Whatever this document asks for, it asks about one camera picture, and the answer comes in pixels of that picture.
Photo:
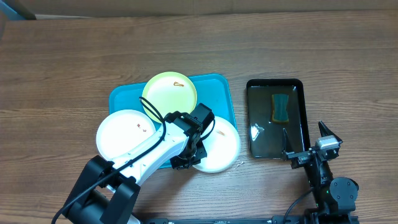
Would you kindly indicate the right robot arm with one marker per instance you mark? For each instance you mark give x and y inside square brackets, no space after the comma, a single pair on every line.
[334,196]

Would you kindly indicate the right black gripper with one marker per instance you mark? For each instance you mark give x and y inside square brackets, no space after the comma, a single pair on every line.
[306,156]

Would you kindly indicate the white plate with red stain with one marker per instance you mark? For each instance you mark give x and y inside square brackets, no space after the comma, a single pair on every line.
[122,131]

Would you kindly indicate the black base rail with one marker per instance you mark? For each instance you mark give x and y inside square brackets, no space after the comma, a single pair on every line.
[277,219]

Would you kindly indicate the green yellow sponge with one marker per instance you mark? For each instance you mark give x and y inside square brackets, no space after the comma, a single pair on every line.
[279,108]

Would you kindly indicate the dark corner object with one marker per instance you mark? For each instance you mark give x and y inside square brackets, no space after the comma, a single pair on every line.
[15,10]

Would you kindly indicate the yellow-green plate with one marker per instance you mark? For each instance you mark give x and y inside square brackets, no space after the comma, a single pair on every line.
[171,91]

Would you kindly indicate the teal plastic tray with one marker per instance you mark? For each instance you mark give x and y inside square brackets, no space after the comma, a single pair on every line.
[212,91]

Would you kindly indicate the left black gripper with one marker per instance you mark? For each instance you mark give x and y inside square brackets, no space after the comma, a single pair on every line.
[180,164]

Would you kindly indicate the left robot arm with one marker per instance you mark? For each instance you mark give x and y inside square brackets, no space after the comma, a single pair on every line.
[106,191]

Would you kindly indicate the white plate with orange stain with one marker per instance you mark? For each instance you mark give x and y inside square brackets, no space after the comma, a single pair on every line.
[222,147]

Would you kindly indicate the black water tray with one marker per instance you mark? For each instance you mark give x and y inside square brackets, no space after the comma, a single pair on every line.
[265,136]

